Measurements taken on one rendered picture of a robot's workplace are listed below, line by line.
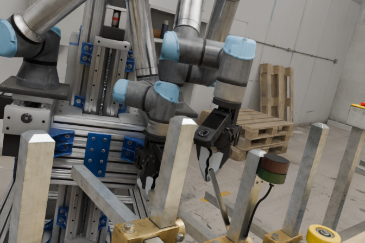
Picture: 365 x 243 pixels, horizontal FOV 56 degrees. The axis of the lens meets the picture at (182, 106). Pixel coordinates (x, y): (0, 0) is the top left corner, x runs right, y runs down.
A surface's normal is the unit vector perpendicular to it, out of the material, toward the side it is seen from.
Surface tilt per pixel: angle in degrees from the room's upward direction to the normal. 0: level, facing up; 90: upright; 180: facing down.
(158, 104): 90
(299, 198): 90
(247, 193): 90
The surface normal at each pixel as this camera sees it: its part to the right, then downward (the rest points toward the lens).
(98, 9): 0.25, 0.24
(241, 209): -0.76, -0.03
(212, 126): -0.12, -0.78
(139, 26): 0.06, 0.09
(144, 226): 0.20, -0.96
